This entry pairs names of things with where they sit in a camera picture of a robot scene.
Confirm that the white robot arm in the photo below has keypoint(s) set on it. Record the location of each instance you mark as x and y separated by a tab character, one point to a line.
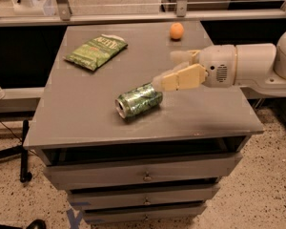
259	67

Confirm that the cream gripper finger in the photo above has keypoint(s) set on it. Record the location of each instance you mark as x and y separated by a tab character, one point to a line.
185	56
181	77

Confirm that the metal railing frame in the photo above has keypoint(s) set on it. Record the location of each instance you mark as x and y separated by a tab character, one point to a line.
71	12

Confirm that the bottom grey drawer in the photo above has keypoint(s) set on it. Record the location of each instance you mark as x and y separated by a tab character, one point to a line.
143	212

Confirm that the grey drawer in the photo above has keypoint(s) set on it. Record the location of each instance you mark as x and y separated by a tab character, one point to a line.
145	197
143	212
141	171

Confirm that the green chip bag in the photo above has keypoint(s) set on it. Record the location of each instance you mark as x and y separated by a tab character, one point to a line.
96	52

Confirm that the grey drawer cabinet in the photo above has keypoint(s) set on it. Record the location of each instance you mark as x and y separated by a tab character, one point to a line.
118	159

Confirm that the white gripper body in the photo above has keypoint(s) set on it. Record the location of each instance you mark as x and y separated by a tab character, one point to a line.
218	65

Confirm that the middle grey drawer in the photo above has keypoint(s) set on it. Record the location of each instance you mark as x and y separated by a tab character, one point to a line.
145	197

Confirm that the top grey drawer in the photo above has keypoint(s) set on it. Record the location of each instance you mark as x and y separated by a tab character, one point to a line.
141	171

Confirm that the blue floor tape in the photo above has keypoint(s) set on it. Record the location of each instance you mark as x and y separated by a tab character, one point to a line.
75	219

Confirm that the black stand legs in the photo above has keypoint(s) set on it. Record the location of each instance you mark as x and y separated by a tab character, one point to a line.
25	174

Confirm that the green soda can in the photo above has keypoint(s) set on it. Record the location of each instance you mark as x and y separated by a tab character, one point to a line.
138	101

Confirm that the orange fruit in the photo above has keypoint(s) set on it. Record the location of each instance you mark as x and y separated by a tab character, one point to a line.
176	31

